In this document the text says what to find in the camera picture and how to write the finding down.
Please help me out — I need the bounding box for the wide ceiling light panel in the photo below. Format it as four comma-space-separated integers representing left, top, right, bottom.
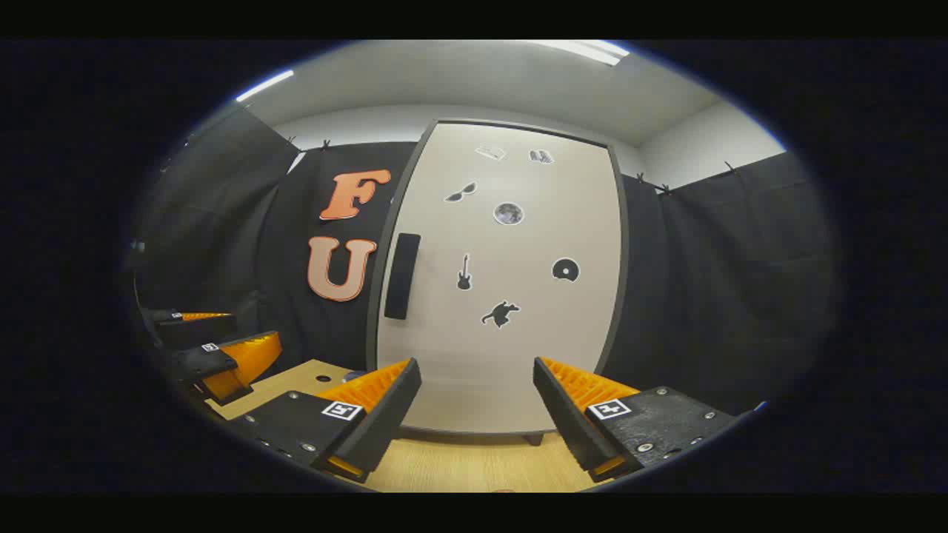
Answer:
533, 40, 630, 67

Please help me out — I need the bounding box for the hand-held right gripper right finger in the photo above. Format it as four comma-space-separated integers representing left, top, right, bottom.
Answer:
533, 357, 741, 482

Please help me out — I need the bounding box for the grey cabinet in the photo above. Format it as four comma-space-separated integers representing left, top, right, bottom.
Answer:
365, 117, 630, 446

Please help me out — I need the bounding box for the long ceiling light strip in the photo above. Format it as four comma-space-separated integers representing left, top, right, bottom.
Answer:
236, 70, 296, 103

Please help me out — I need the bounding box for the black backdrop cloth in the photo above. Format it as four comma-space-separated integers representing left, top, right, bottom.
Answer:
126, 104, 838, 415

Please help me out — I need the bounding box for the black door handle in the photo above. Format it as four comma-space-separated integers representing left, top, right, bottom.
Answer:
384, 232, 421, 321

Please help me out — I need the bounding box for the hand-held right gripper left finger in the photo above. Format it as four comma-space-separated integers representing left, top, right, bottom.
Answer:
226, 358, 423, 483

